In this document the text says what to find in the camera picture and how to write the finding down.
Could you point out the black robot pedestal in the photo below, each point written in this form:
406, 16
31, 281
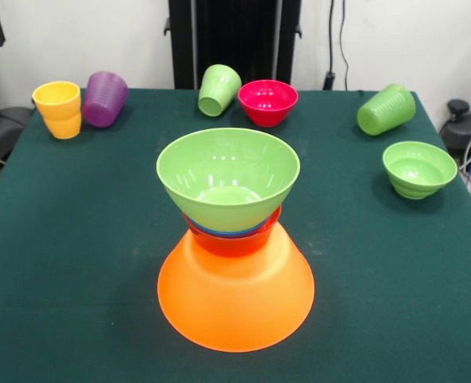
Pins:
227, 40

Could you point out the green ribbed cup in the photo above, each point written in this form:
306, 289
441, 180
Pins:
219, 88

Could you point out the red bowl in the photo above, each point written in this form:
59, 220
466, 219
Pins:
231, 245

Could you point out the dark green tablecloth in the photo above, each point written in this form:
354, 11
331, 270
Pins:
379, 279

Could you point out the blue ribbed bowl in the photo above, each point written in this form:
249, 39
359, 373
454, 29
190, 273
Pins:
227, 234

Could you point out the large green bowl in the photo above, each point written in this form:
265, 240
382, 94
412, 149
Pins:
227, 167

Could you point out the green smooth cup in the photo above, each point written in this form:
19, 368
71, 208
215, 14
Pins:
387, 107

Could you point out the large orange bowl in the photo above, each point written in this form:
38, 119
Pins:
235, 303

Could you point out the small green ribbed bowl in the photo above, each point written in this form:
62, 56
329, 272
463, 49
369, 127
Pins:
419, 167

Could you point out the purple cup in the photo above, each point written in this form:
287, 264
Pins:
101, 101

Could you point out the pink bowl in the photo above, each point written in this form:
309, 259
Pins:
267, 103

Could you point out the yellow ribbed cup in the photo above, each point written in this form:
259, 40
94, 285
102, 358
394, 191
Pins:
60, 115

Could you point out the black chair base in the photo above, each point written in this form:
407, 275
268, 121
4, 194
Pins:
8, 123
465, 127

